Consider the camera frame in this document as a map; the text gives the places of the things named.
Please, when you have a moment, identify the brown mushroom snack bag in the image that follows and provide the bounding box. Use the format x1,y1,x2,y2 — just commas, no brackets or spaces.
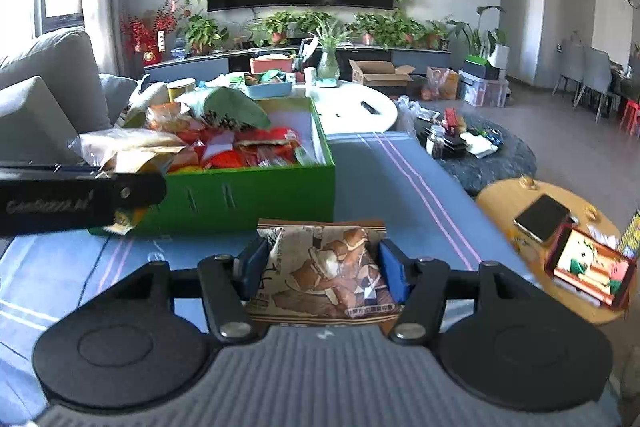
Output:
246,220,402,325

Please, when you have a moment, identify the sliced bread loaf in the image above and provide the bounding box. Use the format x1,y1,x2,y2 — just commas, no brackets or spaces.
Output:
68,128,188,173

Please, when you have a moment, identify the red snack bag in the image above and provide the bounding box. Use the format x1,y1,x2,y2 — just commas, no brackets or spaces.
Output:
169,127,317,172

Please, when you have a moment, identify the light green snack bag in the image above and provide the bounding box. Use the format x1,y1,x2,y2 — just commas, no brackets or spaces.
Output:
180,87,271,131

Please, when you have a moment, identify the yellow green bean snack bag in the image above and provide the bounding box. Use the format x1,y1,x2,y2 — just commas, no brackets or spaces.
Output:
102,208,148,236

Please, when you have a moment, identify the blue striped cloth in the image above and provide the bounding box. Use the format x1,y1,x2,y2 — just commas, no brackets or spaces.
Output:
0,131,536,427

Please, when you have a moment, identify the green cardboard box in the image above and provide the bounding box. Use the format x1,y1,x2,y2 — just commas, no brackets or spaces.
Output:
126,98,335,236

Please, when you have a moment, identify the grey sofa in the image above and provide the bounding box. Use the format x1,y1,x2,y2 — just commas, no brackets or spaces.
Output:
0,28,139,165

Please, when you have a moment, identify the round wooden side table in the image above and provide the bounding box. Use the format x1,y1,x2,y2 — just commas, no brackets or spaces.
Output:
476,178,637,325

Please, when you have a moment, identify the tablet in red case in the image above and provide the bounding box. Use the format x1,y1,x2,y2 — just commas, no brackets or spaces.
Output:
544,225,637,309

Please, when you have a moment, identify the yellow tin can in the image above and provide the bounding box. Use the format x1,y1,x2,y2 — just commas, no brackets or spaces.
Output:
167,78,196,103

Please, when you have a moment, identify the white oval coffee table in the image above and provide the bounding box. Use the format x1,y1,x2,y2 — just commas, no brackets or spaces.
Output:
290,81,398,135

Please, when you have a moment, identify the red flower decoration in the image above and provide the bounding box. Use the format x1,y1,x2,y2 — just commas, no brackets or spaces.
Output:
119,0,189,66

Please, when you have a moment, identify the open cardboard box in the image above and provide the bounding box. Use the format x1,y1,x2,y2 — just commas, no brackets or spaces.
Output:
349,60,414,88

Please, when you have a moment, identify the red plastic stool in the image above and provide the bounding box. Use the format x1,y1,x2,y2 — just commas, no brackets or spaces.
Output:
620,100,640,135

